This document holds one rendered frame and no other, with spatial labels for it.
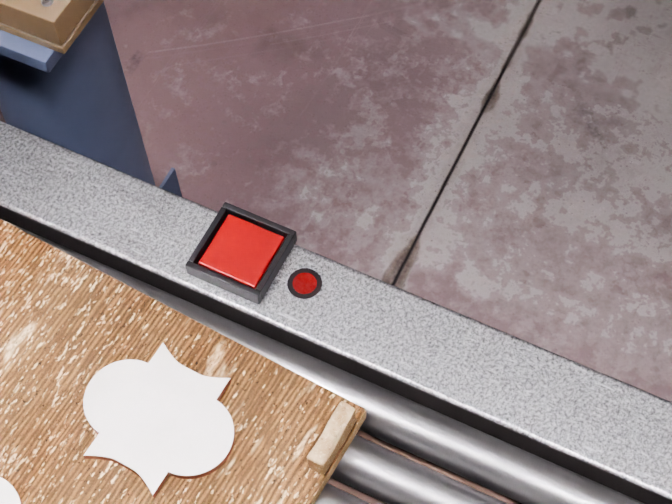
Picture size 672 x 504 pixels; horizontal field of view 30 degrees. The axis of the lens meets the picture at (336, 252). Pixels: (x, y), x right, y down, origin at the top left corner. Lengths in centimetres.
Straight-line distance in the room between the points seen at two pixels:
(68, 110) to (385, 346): 66
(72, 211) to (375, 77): 129
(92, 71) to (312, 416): 68
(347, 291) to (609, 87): 138
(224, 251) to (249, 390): 15
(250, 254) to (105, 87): 55
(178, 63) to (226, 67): 9
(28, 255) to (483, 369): 43
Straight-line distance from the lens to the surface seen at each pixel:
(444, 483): 107
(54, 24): 136
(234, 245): 116
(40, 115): 164
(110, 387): 110
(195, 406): 108
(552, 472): 108
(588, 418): 111
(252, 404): 108
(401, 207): 227
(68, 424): 110
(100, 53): 161
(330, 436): 104
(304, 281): 115
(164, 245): 119
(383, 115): 238
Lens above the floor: 193
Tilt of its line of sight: 60 degrees down
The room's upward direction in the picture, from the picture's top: 3 degrees counter-clockwise
